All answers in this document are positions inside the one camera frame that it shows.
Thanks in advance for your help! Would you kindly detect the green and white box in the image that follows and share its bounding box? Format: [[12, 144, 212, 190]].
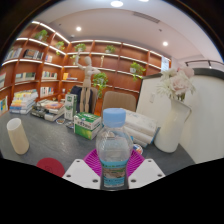
[[73, 112, 102, 140]]

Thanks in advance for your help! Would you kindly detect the white book stack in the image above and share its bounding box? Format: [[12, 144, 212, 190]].
[[123, 109, 161, 148]]

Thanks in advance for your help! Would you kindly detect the colourful book stack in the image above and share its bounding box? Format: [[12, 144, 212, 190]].
[[8, 89, 39, 115]]

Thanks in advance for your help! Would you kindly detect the dark blue chair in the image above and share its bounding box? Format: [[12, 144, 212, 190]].
[[69, 85, 98, 114]]

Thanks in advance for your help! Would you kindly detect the clear blue-capped water bottle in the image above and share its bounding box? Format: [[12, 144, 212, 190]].
[[95, 107, 134, 191]]

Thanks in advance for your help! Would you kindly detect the round-bulb chandelier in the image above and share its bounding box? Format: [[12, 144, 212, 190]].
[[109, 0, 150, 8]]

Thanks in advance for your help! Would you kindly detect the tall green white carton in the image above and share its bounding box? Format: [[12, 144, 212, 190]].
[[63, 93, 78, 121]]

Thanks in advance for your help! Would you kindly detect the ceiling air vent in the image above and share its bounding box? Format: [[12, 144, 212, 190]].
[[133, 11, 162, 24]]

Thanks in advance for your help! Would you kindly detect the cream ribbed cup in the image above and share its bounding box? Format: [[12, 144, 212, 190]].
[[6, 117, 30, 155]]

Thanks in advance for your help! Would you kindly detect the dark metal railing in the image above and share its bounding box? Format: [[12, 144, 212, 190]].
[[184, 59, 224, 70]]

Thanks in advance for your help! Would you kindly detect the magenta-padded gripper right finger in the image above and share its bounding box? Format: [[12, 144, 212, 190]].
[[126, 148, 166, 190]]

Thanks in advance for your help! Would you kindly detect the beige chair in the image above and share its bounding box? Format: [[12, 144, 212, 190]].
[[100, 91, 138, 114]]

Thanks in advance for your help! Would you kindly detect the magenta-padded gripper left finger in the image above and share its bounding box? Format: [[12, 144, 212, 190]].
[[62, 148, 103, 190]]

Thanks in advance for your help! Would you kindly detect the dark magazine stack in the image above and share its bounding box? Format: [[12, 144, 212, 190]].
[[30, 99, 66, 122]]

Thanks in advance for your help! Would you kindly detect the white partition with dark top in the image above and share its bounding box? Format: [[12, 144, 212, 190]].
[[136, 68, 224, 164]]

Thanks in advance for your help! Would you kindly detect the wooden shelf unit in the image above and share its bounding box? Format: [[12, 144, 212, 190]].
[[0, 20, 172, 118]]

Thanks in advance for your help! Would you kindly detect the white pitcher vase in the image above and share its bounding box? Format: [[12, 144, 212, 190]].
[[153, 98, 193, 154]]

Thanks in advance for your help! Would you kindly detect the pink and white flower bouquet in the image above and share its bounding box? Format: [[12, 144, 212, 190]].
[[156, 65, 196, 103]]

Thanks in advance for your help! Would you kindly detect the flat round red coaster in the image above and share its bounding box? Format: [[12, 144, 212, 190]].
[[35, 157, 66, 178]]

